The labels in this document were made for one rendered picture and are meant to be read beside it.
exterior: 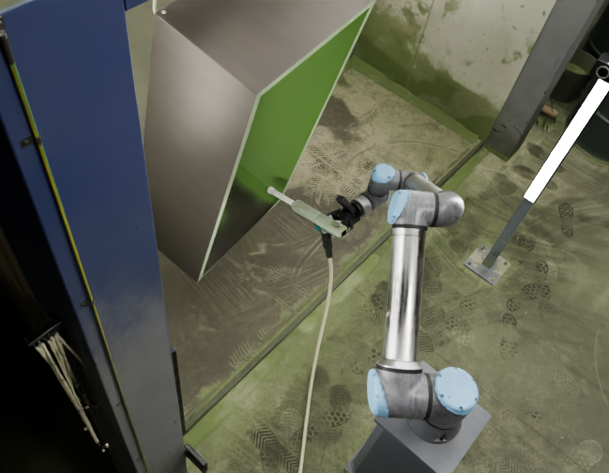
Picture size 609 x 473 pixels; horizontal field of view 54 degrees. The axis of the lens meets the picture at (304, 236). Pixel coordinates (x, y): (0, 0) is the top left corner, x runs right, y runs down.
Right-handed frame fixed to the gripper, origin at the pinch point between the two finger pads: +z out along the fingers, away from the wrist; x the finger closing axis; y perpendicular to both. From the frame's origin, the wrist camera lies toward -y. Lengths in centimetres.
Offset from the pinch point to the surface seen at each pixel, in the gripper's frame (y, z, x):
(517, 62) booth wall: -1, -172, 22
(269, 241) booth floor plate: 47, -11, 61
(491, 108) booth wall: 32, -171, 36
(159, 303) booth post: -71, 93, -62
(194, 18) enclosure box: -103, 41, -11
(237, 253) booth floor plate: 45, 8, 65
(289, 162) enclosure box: -14.6, -10.7, 30.4
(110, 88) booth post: -124, 95, -83
